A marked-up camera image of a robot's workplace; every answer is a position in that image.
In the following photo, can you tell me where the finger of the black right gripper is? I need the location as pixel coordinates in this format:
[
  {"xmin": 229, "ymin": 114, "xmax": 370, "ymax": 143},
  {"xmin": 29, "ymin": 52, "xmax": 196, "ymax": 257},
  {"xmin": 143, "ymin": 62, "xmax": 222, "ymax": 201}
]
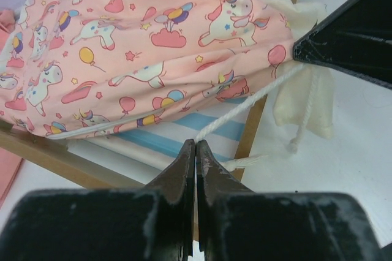
[{"xmin": 293, "ymin": 0, "xmax": 391, "ymax": 89}]

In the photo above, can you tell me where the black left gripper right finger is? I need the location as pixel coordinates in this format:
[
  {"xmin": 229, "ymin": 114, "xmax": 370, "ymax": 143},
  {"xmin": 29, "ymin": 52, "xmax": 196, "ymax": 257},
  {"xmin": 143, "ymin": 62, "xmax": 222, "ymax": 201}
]
[{"xmin": 195, "ymin": 141, "xmax": 389, "ymax": 260}]

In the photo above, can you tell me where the pink unicorn print mattress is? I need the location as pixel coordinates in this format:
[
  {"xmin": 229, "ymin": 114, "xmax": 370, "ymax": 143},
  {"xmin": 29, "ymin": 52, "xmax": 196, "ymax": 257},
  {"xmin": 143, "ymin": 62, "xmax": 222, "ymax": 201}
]
[{"xmin": 1, "ymin": 0, "xmax": 334, "ymax": 150}]

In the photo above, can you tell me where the salmon pink cloth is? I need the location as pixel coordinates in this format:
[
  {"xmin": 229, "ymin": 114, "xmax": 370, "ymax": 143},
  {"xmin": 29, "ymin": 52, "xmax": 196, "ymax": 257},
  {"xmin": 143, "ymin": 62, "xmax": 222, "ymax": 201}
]
[{"xmin": 1, "ymin": 9, "xmax": 24, "ymax": 204}]

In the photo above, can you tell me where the wooden striped pet bed frame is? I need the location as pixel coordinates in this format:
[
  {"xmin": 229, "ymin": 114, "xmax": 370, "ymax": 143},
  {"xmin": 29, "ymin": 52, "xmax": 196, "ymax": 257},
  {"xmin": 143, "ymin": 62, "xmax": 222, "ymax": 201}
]
[{"xmin": 0, "ymin": 0, "xmax": 309, "ymax": 190}]

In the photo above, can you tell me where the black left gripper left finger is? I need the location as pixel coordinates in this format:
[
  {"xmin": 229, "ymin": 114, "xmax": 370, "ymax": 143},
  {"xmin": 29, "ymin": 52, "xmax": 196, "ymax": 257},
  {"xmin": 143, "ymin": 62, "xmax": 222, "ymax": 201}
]
[{"xmin": 1, "ymin": 140, "xmax": 196, "ymax": 260}]

